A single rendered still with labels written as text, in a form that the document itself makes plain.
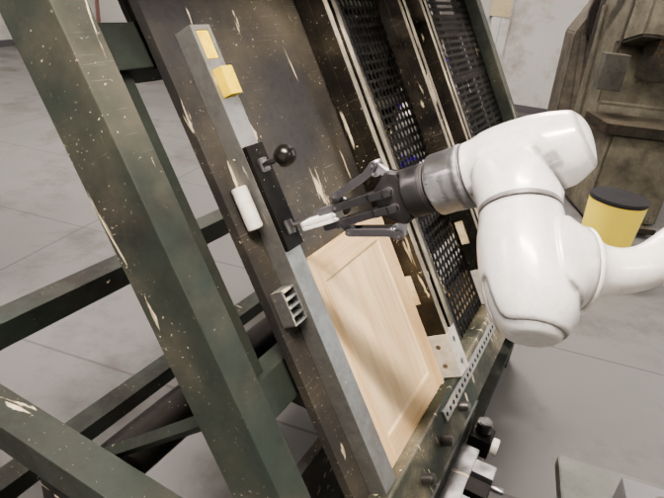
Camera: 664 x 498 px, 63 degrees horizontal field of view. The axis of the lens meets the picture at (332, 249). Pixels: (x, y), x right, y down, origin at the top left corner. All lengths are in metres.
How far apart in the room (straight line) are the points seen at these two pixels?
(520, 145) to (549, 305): 0.20
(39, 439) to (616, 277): 1.25
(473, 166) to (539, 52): 9.76
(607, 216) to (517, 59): 6.57
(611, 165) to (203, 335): 4.98
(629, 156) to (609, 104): 0.63
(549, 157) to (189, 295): 0.51
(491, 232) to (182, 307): 0.44
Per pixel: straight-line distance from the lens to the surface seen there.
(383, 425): 1.22
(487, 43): 2.69
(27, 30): 0.89
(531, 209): 0.66
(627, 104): 5.99
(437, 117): 1.73
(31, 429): 1.51
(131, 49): 1.00
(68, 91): 0.85
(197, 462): 2.42
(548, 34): 10.45
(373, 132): 1.32
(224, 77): 0.98
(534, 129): 0.70
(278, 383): 1.04
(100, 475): 1.37
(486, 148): 0.72
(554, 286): 0.62
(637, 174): 5.65
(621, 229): 4.25
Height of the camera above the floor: 1.81
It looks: 27 degrees down
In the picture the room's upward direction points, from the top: 6 degrees clockwise
